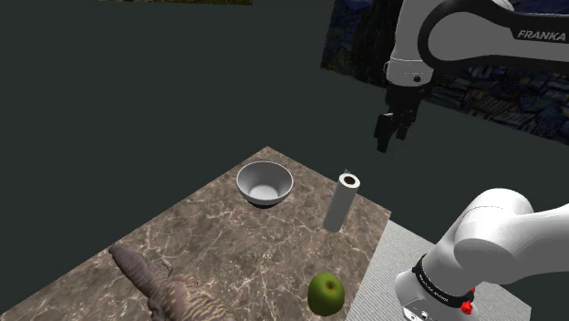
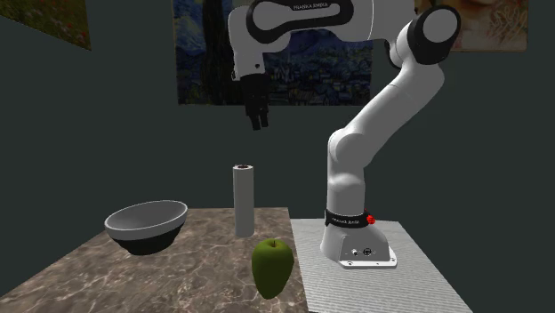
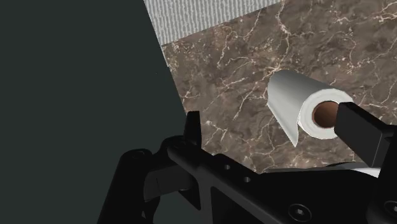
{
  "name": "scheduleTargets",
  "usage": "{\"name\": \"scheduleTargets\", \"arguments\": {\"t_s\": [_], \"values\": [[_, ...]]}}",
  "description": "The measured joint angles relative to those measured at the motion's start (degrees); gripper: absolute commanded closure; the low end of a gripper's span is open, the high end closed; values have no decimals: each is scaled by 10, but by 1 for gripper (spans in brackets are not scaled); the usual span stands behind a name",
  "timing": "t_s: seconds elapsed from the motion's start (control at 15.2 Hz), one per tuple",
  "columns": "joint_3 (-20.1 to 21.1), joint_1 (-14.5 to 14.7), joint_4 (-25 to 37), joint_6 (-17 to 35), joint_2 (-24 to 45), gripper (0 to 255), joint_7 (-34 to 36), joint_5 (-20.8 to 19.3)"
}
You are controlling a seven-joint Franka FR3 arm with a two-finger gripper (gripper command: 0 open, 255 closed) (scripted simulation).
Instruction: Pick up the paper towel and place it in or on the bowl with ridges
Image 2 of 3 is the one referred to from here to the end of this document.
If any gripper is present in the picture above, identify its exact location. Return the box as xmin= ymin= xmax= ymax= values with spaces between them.
xmin=240 ymin=73 xmax=270 ymax=132

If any grey cylinder tube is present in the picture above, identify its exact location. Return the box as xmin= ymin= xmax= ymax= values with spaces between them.
xmin=232 ymin=164 xmax=256 ymax=238

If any green apple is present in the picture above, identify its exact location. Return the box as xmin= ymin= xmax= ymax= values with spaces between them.
xmin=251 ymin=237 xmax=295 ymax=301

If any grey and black bowl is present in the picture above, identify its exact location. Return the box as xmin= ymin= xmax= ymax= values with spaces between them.
xmin=103 ymin=199 xmax=189 ymax=256

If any grey ribbed robot stand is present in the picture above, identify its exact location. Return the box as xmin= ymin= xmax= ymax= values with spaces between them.
xmin=288 ymin=218 xmax=475 ymax=313

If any blue night landscape wall picture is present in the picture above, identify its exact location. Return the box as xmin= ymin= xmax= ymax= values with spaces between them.
xmin=172 ymin=0 xmax=374 ymax=107

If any red flower field wall picture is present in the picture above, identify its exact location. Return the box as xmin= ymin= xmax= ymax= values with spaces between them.
xmin=0 ymin=0 xmax=93 ymax=52

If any pale portrait wall picture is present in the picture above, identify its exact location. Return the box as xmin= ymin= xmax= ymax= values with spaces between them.
xmin=414 ymin=0 xmax=530 ymax=53

